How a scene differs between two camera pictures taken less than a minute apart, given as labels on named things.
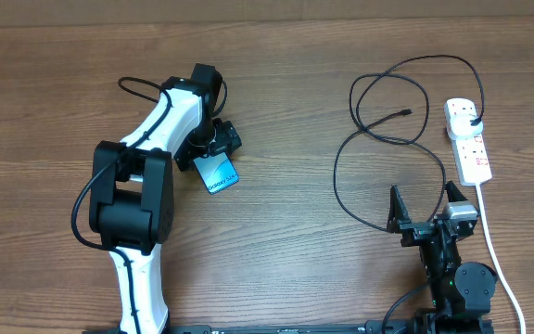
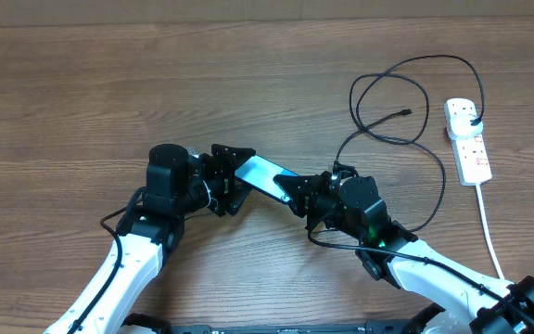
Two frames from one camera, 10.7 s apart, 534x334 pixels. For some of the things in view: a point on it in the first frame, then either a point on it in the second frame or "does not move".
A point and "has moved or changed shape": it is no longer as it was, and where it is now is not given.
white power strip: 472,157 does not move
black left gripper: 227,137 -> 223,173
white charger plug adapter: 461,125 does not move
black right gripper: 414,230 -> 310,186
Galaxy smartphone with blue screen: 217,171 has moved or changed shape
